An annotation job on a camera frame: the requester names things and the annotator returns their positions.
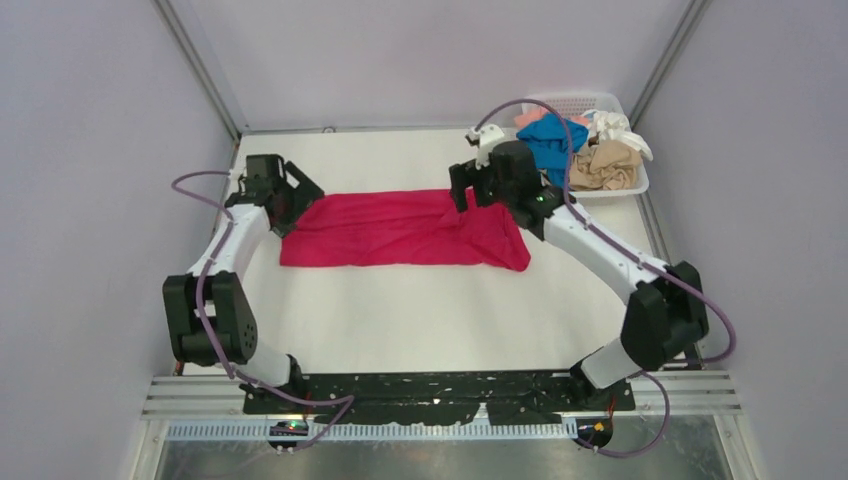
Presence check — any magenta t shirt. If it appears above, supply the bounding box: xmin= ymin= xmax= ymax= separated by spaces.
xmin=279 ymin=189 xmax=531 ymax=272

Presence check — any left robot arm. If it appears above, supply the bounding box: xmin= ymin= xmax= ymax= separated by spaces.
xmin=162 ymin=154 xmax=324 ymax=414

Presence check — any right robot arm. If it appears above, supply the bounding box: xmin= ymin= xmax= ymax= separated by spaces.
xmin=449 ymin=140 xmax=709 ymax=411

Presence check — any blue t shirt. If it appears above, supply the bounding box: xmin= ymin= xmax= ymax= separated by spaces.
xmin=516 ymin=113 xmax=589 ymax=188

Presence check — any salmon pink t shirt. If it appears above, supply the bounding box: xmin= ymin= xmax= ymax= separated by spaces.
xmin=514 ymin=106 xmax=590 ymax=129

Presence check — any white plastic basket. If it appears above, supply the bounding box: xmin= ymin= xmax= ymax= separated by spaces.
xmin=519 ymin=93 xmax=650 ymax=198

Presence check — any beige t shirt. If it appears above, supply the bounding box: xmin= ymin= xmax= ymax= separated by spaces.
xmin=569 ymin=140 xmax=643 ymax=191

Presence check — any white t shirt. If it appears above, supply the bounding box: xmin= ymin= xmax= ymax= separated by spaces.
xmin=582 ymin=109 xmax=654 ymax=161

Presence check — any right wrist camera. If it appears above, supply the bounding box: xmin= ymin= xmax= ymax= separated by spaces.
xmin=465 ymin=123 xmax=514 ymax=170

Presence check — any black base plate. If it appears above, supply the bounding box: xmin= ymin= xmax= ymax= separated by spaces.
xmin=241 ymin=370 xmax=635 ymax=426

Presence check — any slotted cable duct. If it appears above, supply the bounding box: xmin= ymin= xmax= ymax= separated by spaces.
xmin=165 ymin=418 xmax=578 ymax=442

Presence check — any aluminium frame rail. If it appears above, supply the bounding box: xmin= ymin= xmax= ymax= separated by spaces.
xmin=141 ymin=370 xmax=743 ymax=421

